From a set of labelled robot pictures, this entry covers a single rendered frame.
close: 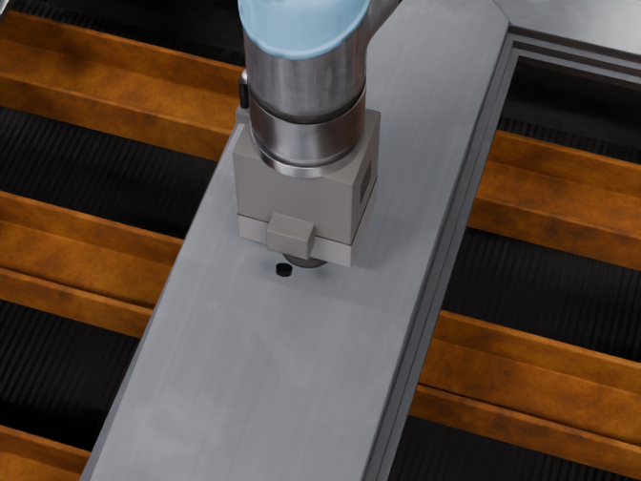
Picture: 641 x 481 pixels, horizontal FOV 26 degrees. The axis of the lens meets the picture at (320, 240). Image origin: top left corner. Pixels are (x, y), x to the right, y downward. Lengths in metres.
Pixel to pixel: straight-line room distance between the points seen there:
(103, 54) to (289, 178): 0.51
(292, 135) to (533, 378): 0.42
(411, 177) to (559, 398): 0.25
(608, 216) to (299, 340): 0.41
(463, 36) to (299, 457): 0.41
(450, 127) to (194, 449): 0.34
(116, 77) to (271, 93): 0.56
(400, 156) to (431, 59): 0.11
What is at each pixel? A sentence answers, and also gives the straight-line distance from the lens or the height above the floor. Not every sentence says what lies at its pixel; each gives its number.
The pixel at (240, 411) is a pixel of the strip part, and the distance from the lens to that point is 0.98.
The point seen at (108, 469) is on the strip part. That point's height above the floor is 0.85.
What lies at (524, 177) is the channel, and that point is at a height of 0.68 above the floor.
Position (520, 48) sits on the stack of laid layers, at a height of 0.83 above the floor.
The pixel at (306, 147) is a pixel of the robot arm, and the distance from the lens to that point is 0.87.
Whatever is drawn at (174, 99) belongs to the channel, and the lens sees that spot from 1.37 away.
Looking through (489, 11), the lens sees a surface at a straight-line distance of 1.22.
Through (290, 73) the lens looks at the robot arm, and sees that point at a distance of 0.82.
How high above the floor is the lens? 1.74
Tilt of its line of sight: 57 degrees down
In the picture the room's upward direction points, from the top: straight up
